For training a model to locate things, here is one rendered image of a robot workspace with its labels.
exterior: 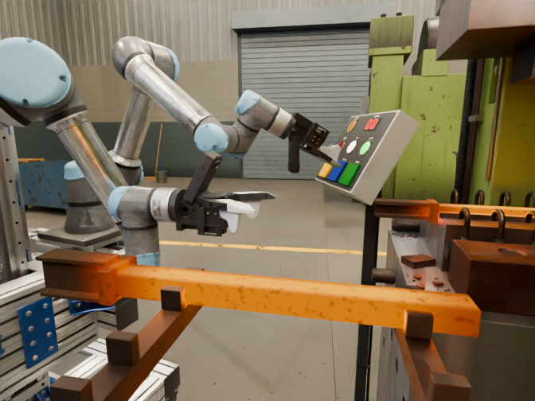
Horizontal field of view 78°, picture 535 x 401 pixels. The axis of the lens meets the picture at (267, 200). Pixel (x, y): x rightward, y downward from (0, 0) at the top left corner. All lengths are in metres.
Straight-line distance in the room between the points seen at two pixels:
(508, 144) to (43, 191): 5.49
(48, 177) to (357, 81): 6.69
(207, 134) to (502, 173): 0.67
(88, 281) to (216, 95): 8.79
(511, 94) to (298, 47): 8.14
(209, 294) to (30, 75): 0.53
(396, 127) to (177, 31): 8.93
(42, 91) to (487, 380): 0.79
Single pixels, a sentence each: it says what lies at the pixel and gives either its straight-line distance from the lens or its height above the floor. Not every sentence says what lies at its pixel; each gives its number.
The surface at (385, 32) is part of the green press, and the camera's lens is 5.69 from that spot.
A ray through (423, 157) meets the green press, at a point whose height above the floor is 0.80.
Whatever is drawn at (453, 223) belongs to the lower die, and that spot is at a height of 0.99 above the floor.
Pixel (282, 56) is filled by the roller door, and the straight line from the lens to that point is 8.87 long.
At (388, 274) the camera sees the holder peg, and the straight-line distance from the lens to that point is 0.66.
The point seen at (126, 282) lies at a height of 0.99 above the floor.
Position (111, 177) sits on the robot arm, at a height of 1.03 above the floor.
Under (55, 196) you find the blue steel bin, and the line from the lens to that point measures 5.55.
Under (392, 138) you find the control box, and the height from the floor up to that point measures 1.12.
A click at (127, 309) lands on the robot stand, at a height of 0.56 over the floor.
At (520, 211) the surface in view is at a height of 1.01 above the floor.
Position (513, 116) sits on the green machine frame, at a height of 1.17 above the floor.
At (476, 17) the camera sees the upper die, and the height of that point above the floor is 1.29.
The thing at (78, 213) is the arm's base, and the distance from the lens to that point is 1.22.
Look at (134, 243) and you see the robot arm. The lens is 0.78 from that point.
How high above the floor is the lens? 1.13
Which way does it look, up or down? 11 degrees down
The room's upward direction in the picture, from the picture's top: straight up
